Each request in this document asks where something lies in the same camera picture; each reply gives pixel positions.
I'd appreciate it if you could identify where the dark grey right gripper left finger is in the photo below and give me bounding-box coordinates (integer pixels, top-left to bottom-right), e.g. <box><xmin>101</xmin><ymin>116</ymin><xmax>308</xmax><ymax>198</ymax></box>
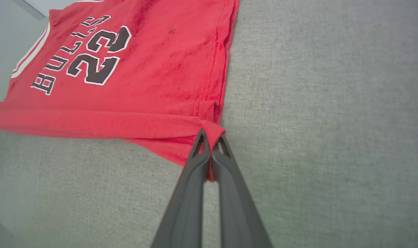
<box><xmin>150</xmin><ymin>128</ymin><xmax>211</xmax><ymax>248</ymax></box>

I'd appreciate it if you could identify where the grey fabric sofa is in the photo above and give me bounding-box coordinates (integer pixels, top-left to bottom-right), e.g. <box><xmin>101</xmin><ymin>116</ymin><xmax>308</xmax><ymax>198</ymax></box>
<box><xmin>0</xmin><ymin>0</ymin><xmax>418</xmax><ymax>248</ymax></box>

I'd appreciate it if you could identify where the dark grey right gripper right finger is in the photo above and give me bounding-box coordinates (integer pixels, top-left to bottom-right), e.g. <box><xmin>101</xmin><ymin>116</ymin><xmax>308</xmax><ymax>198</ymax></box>
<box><xmin>212</xmin><ymin>134</ymin><xmax>273</xmax><ymax>248</ymax></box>

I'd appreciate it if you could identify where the red Bulls jersey white trim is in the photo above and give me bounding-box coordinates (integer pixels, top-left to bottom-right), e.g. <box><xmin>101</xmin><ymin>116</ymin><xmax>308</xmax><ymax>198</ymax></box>
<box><xmin>0</xmin><ymin>0</ymin><xmax>240</xmax><ymax>183</ymax></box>

